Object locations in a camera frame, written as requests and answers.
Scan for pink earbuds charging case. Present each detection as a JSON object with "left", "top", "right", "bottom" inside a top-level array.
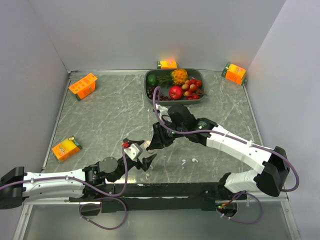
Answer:
[{"left": 144, "top": 140, "right": 155, "bottom": 154}]

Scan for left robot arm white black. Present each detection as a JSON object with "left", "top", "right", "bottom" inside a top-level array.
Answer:
[{"left": 0, "top": 138, "right": 157, "bottom": 210}]

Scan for orange juice box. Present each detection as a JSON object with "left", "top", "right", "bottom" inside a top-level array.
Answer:
[
  {"left": 157, "top": 60, "right": 178, "bottom": 69},
  {"left": 68, "top": 73, "right": 98, "bottom": 101},
  {"left": 221, "top": 62, "right": 247, "bottom": 86},
  {"left": 52, "top": 135, "right": 83, "bottom": 163}
]

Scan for orange juice box far right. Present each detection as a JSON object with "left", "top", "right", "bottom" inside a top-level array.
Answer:
[{"left": 221, "top": 62, "right": 247, "bottom": 86}]

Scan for dark purple grape bunch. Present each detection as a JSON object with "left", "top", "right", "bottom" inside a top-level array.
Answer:
[{"left": 146, "top": 86, "right": 172, "bottom": 101}]

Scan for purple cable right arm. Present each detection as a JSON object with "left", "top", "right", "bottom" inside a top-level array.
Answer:
[{"left": 152, "top": 86, "right": 300, "bottom": 193}]

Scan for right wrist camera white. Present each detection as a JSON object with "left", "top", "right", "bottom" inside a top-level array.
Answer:
[{"left": 153, "top": 103, "right": 170, "bottom": 121}]

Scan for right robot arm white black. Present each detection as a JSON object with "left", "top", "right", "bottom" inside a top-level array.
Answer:
[{"left": 147, "top": 103, "right": 290, "bottom": 199}]

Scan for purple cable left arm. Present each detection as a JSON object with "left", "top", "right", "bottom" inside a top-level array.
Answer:
[{"left": 0, "top": 145, "right": 130, "bottom": 197}]

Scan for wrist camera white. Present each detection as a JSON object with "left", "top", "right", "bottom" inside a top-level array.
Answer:
[
  {"left": 122, "top": 143, "right": 143, "bottom": 161},
  {"left": 153, "top": 103, "right": 170, "bottom": 121}
]

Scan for red apple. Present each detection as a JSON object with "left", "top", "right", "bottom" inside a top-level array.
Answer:
[{"left": 169, "top": 85, "right": 184, "bottom": 100}]

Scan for orange juice box back centre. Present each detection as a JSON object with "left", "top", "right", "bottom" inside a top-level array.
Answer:
[{"left": 157, "top": 60, "right": 178, "bottom": 69}]

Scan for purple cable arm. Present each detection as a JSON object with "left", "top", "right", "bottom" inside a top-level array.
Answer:
[
  {"left": 152, "top": 86, "right": 300, "bottom": 193},
  {"left": 0, "top": 145, "right": 130, "bottom": 197}
]

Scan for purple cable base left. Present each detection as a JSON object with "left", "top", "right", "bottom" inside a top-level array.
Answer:
[{"left": 78, "top": 196, "right": 128, "bottom": 230}]

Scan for orange juice box far left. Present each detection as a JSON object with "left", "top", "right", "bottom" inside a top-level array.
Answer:
[{"left": 68, "top": 73, "right": 98, "bottom": 101}]

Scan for small pineapple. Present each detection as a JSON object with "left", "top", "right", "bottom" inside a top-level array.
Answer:
[{"left": 157, "top": 68, "right": 189, "bottom": 86}]

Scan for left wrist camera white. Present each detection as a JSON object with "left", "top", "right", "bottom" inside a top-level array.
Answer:
[{"left": 122, "top": 143, "right": 143, "bottom": 161}]

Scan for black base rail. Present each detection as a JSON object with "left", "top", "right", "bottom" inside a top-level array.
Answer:
[{"left": 69, "top": 182, "right": 235, "bottom": 213}]

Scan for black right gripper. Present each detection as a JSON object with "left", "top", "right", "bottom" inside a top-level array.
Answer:
[{"left": 149, "top": 119, "right": 187, "bottom": 150}]

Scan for dark grey fruit tray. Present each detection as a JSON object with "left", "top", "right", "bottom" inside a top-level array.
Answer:
[{"left": 143, "top": 68, "right": 205, "bottom": 106}]

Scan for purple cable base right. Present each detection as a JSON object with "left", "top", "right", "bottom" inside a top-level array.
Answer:
[{"left": 216, "top": 191, "right": 264, "bottom": 225}]

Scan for orange juice box near left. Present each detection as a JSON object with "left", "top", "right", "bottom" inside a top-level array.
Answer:
[{"left": 52, "top": 135, "right": 83, "bottom": 163}]

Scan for purple cable base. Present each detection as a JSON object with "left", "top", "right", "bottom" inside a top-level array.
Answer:
[
  {"left": 216, "top": 191, "right": 264, "bottom": 225},
  {"left": 78, "top": 196, "right": 128, "bottom": 230}
]

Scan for green lime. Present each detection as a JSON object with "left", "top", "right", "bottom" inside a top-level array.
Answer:
[{"left": 147, "top": 74, "right": 158, "bottom": 87}]

